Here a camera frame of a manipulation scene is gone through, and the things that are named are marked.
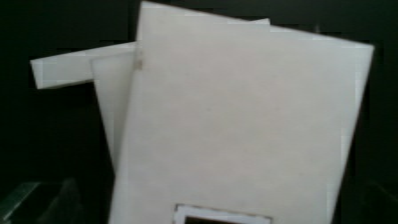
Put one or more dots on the white cabinet top block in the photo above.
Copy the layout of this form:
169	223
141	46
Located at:
285	193

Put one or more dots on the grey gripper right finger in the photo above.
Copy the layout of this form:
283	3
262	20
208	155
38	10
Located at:
379	203

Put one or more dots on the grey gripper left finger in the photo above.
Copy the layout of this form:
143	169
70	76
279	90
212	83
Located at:
43	203

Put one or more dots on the white U-shaped fence frame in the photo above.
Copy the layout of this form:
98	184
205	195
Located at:
63	70

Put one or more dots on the white cabinet box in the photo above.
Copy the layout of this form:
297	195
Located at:
112	110

